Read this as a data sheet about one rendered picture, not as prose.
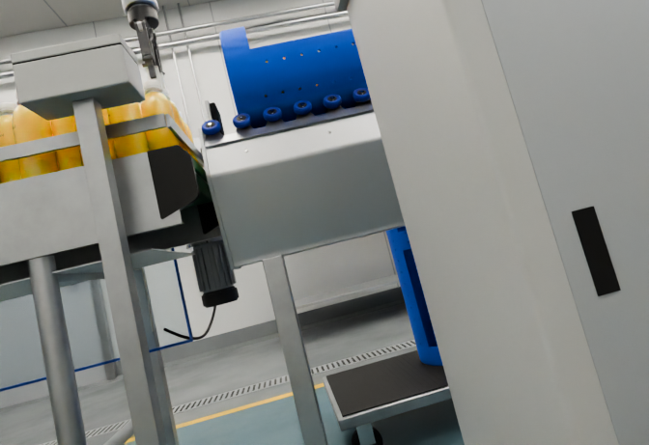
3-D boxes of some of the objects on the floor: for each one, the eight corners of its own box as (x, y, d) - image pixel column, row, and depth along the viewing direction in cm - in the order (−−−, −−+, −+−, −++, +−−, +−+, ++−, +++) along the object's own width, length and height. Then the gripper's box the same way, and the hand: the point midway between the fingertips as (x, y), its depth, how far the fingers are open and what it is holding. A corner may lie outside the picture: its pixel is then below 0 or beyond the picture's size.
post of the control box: (202, 664, 75) (92, 97, 87) (178, 672, 75) (70, 100, 86) (207, 644, 79) (100, 103, 91) (183, 652, 79) (80, 108, 90)
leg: (351, 537, 99) (284, 254, 106) (324, 544, 98) (259, 260, 105) (347, 522, 104) (284, 255, 112) (323, 529, 104) (261, 261, 111)
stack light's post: (185, 497, 137) (118, 152, 150) (173, 501, 137) (105, 153, 150) (189, 490, 141) (122, 154, 154) (176, 494, 141) (110, 156, 154)
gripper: (146, -10, 113) (165, 79, 110) (164, 25, 129) (182, 103, 126) (115, -5, 112) (133, 86, 109) (137, 30, 128) (154, 109, 125)
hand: (156, 83), depth 118 cm, fingers closed on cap, 4 cm apart
